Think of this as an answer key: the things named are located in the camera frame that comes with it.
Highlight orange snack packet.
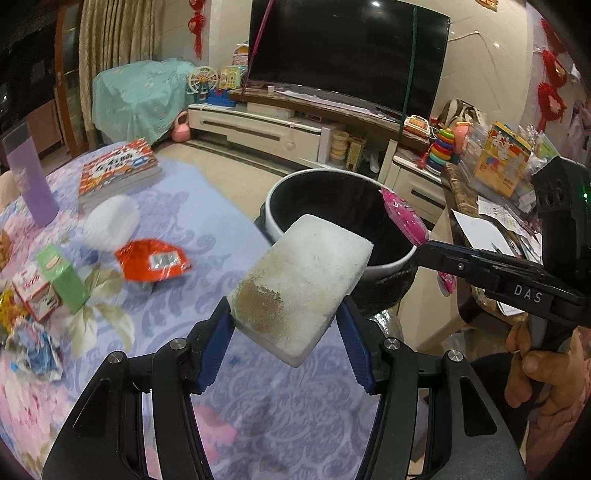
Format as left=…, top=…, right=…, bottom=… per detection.
left=0, top=228, right=14, bottom=273

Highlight white scrub brush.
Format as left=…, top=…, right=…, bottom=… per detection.
left=85, top=195, right=141, bottom=250

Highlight white foam sponge block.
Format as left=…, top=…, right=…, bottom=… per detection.
left=227, top=213, right=374, bottom=368

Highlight pink plastic wrapper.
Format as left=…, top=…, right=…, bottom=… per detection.
left=379, top=187, right=455, bottom=296

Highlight white television cabinet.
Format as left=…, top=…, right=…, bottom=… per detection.
left=187, top=85, right=455, bottom=227

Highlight stacked round containers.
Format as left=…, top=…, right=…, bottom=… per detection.
left=331, top=130, right=350, bottom=161

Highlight black television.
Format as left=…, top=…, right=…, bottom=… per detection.
left=247, top=0, right=451, bottom=123

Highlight yellow cartoon picture box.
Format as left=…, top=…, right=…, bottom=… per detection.
left=475, top=121, right=534, bottom=195

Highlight yellow snack packet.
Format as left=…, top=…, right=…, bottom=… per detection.
left=0, top=288, right=28, bottom=344

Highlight marble top side table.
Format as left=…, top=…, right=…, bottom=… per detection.
left=441, top=161, right=591, bottom=333

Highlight red paper wall decoration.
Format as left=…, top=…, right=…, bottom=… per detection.
left=537, top=46, right=570, bottom=121

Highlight striped bag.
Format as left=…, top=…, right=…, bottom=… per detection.
left=436, top=98, right=478, bottom=132

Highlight teal cloth cover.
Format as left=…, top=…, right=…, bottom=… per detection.
left=91, top=58, right=204, bottom=148

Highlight red snack packet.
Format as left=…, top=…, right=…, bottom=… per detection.
left=115, top=239, right=194, bottom=282

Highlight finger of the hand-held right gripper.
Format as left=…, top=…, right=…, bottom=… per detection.
left=416, top=242, right=498, bottom=289
left=431, top=241, right=546, bottom=274

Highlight clear plastic storage boxes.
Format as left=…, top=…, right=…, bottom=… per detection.
left=459, top=122, right=497, bottom=185

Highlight wood framed glass door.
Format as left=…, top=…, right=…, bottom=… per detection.
left=54, top=0, right=86, bottom=153

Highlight picture book stack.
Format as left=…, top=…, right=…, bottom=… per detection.
left=78, top=138, right=162, bottom=208

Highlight pink hanging string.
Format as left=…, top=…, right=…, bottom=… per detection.
left=244, top=0, right=274, bottom=90

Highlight red toy cash register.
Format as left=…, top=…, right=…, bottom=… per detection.
left=405, top=114, right=431, bottom=137

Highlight person's right forearm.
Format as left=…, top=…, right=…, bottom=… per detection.
left=526, top=406, right=588, bottom=468

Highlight blue white plastic wrapper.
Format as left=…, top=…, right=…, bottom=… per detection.
left=2, top=320, right=63, bottom=381

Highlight green hanging string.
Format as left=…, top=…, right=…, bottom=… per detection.
left=401, top=7, right=417, bottom=136

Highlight red knot wall hanging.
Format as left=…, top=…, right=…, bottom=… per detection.
left=188, top=0, right=207, bottom=60

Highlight white paper sheet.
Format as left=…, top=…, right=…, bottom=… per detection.
left=451, top=210, right=506, bottom=259

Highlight person's right hand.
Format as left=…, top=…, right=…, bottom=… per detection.
left=503, top=322, right=588, bottom=415

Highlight printed notebook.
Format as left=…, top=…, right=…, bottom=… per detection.
left=478, top=196, right=541, bottom=236

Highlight metal grater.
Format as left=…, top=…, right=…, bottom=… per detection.
left=345, top=137, right=364, bottom=171

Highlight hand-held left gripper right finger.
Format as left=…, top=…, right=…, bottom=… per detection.
left=336, top=295, right=528, bottom=480

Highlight rainbow stacking rings toy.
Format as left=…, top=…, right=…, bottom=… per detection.
left=426, top=128, right=455, bottom=175

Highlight black bin with white rim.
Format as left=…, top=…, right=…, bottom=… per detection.
left=259, top=168, right=432, bottom=319

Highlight beige curtain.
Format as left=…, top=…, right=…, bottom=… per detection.
left=78, top=0, right=160, bottom=134

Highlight green carton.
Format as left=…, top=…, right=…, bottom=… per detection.
left=37, top=244, right=90, bottom=315

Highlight purple bottle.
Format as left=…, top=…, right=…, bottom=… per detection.
left=2, top=122, right=60, bottom=228

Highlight colourful activity cube toy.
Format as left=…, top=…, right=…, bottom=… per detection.
left=218, top=66, right=242, bottom=90

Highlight ferris wheel toy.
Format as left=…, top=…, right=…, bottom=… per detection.
left=187, top=66, right=218, bottom=104

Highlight floral tablecloth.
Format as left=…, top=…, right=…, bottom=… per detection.
left=0, top=143, right=402, bottom=480

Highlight blue toy base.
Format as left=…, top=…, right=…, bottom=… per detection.
left=207, top=89, right=237, bottom=108

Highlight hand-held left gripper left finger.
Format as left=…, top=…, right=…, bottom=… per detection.
left=41, top=298, right=236, bottom=480

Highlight pink kettlebell toy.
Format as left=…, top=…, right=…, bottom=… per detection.
left=172, top=111, right=192, bottom=143

